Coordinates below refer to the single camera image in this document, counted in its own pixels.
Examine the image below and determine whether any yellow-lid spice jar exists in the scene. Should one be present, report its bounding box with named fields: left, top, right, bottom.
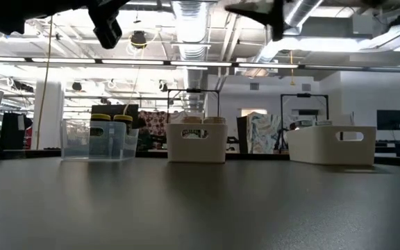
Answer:
left=89, top=113, right=113, bottom=159
left=112, top=114, right=134, bottom=140

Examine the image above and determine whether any black screen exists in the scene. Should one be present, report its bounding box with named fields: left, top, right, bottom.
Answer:
left=91, top=103, right=140, bottom=130

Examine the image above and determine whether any white pillar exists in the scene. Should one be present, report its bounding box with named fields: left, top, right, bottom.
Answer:
left=31, top=82, right=65, bottom=150

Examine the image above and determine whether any overhead light bar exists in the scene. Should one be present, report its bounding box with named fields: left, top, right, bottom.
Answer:
left=0, top=55, right=400, bottom=74

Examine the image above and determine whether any red white patterned cloth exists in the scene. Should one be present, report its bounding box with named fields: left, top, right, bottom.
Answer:
left=137, top=110, right=169, bottom=152

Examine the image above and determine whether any colourful painted cloth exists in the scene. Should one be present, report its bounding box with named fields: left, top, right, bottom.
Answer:
left=247, top=111, right=291, bottom=153

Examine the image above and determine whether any black cabinet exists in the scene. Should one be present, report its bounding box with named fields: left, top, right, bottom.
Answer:
left=0, top=111, right=33, bottom=150

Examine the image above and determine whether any white plastic bin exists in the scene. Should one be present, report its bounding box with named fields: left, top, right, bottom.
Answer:
left=166, top=123, right=228, bottom=164
left=286, top=125, right=377, bottom=166

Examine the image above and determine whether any black monitor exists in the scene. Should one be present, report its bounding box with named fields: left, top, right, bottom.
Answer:
left=376, top=109, right=400, bottom=131

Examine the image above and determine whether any black table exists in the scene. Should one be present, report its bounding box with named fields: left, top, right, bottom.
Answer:
left=373, top=139, right=400, bottom=158

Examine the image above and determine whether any silver air duct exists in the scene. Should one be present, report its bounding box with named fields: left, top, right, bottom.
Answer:
left=172, top=0, right=210, bottom=105
left=251, top=0, right=326, bottom=76

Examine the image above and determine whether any black stand frame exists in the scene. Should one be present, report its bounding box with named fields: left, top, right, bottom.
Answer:
left=280, top=92, right=329, bottom=153
left=167, top=88, right=221, bottom=122

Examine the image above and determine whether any hanging yellow cable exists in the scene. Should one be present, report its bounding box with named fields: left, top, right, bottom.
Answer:
left=35, top=17, right=53, bottom=150

